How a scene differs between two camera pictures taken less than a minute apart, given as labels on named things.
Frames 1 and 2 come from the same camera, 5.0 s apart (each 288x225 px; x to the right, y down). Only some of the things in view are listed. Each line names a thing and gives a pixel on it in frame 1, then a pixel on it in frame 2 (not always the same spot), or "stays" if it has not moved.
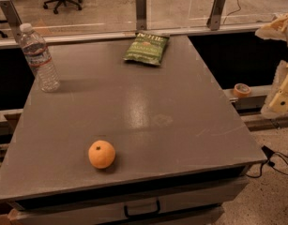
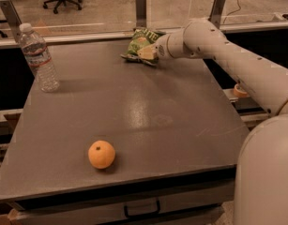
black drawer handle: [136, 215] stays
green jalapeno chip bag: [148, 48] stays
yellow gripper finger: [280, 99] to [148, 52]
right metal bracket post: [216, 13] stays
